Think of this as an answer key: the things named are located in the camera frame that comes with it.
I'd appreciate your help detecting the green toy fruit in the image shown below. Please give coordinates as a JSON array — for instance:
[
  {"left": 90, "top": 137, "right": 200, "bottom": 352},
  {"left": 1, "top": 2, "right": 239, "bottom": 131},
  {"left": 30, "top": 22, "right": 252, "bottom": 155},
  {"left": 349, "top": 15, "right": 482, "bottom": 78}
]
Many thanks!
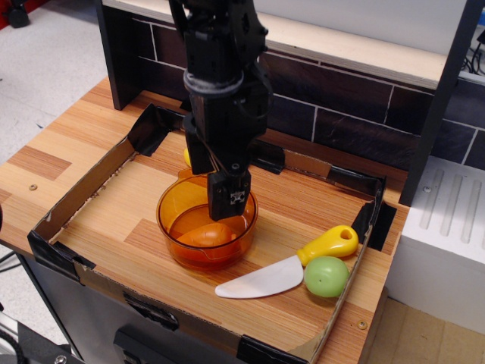
[{"left": 304, "top": 256, "right": 349, "bottom": 298}]

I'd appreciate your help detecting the cardboard fence with black tape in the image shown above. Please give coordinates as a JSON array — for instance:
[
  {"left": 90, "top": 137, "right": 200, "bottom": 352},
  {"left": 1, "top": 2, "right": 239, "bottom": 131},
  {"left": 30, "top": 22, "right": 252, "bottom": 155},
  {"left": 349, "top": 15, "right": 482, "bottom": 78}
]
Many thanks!
[{"left": 28, "top": 105, "right": 396, "bottom": 363}]

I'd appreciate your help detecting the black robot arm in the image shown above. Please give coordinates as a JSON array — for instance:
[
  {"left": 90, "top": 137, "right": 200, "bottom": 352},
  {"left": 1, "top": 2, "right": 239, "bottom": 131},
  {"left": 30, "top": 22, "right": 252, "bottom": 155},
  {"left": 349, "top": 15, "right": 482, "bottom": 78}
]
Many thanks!
[{"left": 169, "top": 1, "right": 273, "bottom": 221}]

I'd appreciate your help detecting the toy knife yellow handle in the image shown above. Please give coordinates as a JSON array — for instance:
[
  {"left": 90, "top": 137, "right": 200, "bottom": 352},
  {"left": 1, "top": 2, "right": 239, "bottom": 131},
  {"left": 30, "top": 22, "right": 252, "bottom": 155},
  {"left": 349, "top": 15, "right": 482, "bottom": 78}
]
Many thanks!
[{"left": 215, "top": 225, "right": 359, "bottom": 299}]

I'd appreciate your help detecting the yellow toy banana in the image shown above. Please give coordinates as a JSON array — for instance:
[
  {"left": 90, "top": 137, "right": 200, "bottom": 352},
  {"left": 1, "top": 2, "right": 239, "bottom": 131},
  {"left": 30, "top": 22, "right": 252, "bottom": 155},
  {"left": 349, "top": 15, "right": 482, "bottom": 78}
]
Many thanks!
[{"left": 183, "top": 148, "right": 192, "bottom": 168}]

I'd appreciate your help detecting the orange toy carrot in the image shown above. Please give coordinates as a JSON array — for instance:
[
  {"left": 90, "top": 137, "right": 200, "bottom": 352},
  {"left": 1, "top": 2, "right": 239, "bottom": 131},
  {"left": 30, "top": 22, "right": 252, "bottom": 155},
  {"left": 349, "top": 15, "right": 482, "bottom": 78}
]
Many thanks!
[{"left": 177, "top": 223, "right": 236, "bottom": 247}]

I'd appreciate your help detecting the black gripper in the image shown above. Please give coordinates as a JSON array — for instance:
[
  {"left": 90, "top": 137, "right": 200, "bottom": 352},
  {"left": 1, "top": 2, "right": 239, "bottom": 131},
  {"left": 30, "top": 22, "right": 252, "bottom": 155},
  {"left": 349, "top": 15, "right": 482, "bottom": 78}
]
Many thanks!
[{"left": 183, "top": 71, "right": 273, "bottom": 221}]

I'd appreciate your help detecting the orange transparent plastic pot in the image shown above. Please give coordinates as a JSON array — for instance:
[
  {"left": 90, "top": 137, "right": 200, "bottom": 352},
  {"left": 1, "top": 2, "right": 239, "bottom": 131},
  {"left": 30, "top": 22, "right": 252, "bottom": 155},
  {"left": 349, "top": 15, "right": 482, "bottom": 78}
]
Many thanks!
[{"left": 157, "top": 168, "right": 258, "bottom": 271}]

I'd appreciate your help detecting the dark tiled backsplash shelf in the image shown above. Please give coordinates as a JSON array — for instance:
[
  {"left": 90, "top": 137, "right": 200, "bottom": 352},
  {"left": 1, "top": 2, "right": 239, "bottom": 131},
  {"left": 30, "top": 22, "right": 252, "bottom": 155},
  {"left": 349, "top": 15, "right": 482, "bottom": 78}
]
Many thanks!
[{"left": 96, "top": 2, "right": 484, "bottom": 201}]

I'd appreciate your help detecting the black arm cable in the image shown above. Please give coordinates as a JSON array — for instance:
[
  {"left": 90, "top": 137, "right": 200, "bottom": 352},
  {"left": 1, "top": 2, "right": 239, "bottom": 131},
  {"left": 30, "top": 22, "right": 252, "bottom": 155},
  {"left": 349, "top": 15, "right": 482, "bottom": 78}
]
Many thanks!
[{"left": 234, "top": 64, "right": 274, "bottom": 121}]

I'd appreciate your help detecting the white ribbed block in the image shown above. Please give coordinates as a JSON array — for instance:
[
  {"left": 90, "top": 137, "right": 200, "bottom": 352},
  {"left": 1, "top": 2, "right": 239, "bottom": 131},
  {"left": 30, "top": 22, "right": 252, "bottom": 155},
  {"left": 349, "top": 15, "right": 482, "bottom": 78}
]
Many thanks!
[{"left": 386, "top": 157, "right": 484, "bottom": 334}]

